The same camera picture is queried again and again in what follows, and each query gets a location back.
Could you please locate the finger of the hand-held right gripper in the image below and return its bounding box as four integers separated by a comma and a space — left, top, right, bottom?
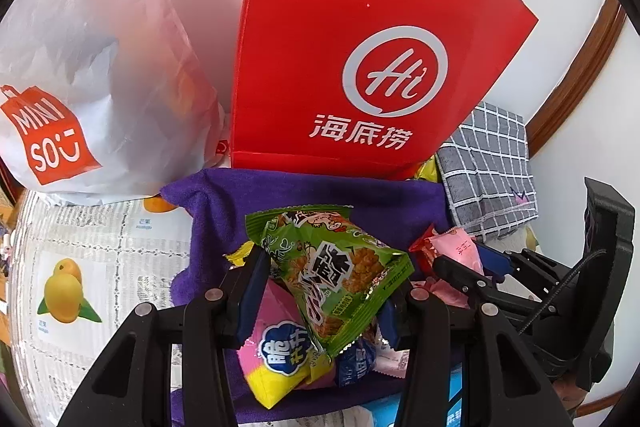
432, 256, 496, 308
472, 243, 541, 290

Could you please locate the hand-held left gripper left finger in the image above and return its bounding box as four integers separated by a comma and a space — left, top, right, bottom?
57, 244, 273, 427

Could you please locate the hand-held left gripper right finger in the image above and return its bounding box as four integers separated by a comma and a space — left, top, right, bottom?
377, 281, 576, 427

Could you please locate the pink patterned snack packet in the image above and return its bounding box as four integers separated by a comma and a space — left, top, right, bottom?
412, 279, 471, 309

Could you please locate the white red lychee candy packet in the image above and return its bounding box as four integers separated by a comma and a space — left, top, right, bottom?
375, 338, 412, 379

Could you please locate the plain pink snack packet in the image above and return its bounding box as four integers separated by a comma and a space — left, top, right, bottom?
427, 227, 486, 278

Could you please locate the blue cookie packet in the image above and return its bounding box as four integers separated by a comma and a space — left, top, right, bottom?
332, 332, 381, 390

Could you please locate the pink yellow snack packet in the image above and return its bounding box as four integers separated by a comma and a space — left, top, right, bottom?
235, 279, 333, 410

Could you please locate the green triangular snack packet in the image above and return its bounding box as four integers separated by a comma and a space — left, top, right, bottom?
245, 204, 416, 358

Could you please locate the person's right hand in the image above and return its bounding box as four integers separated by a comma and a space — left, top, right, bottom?
554, 372, 598, 410

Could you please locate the small red snack packet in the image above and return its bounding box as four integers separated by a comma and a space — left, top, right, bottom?
409, 223, 438, 275

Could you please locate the yellow triangular snack packet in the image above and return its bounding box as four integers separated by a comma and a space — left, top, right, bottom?
224, 241, 257, 267

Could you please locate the blue tissue pack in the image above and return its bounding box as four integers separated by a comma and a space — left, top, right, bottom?
345, 364, 468, 427

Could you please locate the purple towel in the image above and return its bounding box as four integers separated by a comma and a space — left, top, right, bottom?
160, 168, 466, 425

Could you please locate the grey checked cloth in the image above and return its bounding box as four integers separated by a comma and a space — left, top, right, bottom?
434, 103, 538, 243

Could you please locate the white plastic shopping bag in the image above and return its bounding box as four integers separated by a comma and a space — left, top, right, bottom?
0, 0, 226, 208

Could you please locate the wooden door frame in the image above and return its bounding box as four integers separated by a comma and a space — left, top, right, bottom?
525, 0, 628, 148

